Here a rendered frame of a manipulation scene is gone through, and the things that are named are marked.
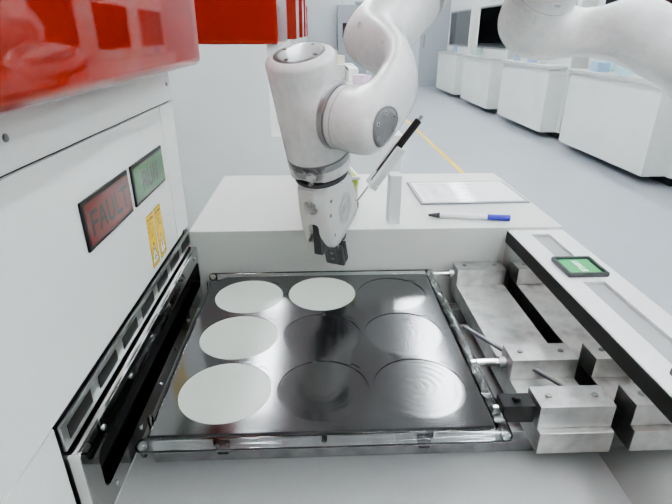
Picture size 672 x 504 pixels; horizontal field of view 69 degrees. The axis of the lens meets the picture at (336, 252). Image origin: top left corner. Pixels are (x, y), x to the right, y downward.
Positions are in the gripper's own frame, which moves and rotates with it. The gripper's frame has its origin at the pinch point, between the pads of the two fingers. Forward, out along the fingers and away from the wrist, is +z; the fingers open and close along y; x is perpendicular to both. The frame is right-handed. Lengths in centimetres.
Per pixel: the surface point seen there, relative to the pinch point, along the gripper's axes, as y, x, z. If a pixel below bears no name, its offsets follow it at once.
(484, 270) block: 8.7, -21.9, 7.2
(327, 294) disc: -7.0, -1.1, 2.2
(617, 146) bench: 430, -91, 230
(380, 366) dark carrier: -19.7, -14.1, -2.5
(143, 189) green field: -15.8, 15.8, -21.1
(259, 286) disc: -8.7, 9.8, 1.6
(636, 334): -9.3, -40.4, -5.1
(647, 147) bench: 396, -110, 208
